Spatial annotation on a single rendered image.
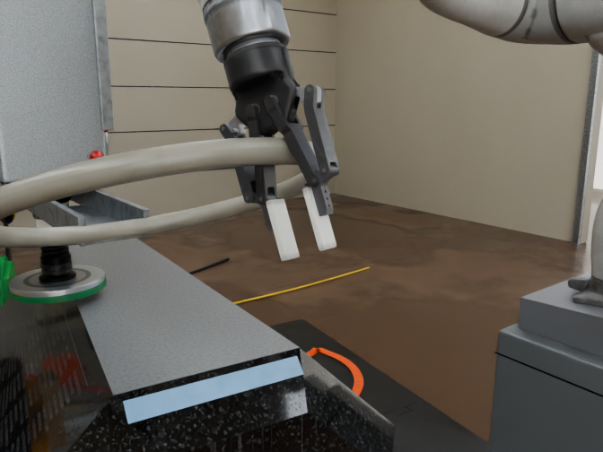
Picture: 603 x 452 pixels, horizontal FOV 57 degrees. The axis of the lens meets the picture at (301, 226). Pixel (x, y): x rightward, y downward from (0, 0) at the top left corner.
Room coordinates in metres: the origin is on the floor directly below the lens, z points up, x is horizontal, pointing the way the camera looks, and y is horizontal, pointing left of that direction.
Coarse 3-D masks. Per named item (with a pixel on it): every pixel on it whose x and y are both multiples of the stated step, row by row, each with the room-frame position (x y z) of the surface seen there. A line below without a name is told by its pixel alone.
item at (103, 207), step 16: (96, 192) 1.16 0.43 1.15; (32, 208) 1.16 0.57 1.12; (48, 208) 1.05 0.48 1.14; (64, 208) 0.97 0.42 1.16; (80, 208) 1.19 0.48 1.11; (96, 208) 1.17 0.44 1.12; (112, 208) 1.09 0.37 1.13; (128, 208) 1.01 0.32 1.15; (144, 208) 0.97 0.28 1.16; (64, 224) 0.96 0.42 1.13; (80, 224) 0.89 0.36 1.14; (112, 240) 0.92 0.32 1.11
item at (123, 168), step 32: (96, 160) 0.54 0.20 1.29; (128, 160) 0.53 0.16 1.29; (160, 160) 0.54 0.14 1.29; (192, 160) 0.55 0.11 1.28; (224, 160) 0.57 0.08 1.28; (256, 160) 0.59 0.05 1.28; (288, 160) 0.62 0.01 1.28; (0, 192) 0.55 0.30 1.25; (32, 192) 0.53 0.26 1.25; (64, 192) 0.53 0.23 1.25; (288, 192) 0.90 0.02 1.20; (96, 224) 0.91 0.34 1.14; (128, 224) 0.94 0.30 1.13; (160, 224) 0.96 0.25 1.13; (192, 224) 0.97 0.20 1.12
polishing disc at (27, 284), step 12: (24, 276) 1.30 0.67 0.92; (36, 276) 1.30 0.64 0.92; (84, 276) 1.30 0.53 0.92; (96, 276) 1.30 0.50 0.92; (12, 288) 1.21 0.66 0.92; (24, 288) 1.21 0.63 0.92; (36, 288) 1.21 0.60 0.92; (48, 288) 1.21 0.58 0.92; (60, 288) 1.21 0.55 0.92; (72, 288) 1.21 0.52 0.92; (84, 288) 1.23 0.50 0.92
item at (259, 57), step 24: (240, 48) 0.63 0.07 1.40; (264, 48) 0.62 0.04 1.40; (240, 72) 0.62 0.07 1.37; (264, 72) 0.62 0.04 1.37; (288, 72) 0.63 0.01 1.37; (240, 96) 0.65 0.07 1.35; (264, 96) 0.63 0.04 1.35; (288, 96) 0.62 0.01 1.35; (240, 120) 0.65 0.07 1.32; (264, 120) 0.63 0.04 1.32; (288, 120) 0.62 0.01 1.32
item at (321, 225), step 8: (304, 192) 0.59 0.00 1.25; (312, 200) 0.59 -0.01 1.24; (312, 208) 0.59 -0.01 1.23; (312, 216) 0.58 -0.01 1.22; (320, 216) 0.59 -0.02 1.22; (312, 224) 0.58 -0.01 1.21; (320, 224) 0.59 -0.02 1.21; (328, 224) 0.60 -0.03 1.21; (320, 232) 0.58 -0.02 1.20; (328, 232) 0.59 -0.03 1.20; (320, 240) 0.58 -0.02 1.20; (328, 240) 0.59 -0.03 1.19; (320, 248) 0.57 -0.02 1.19; (328, 248) 0.58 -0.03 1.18
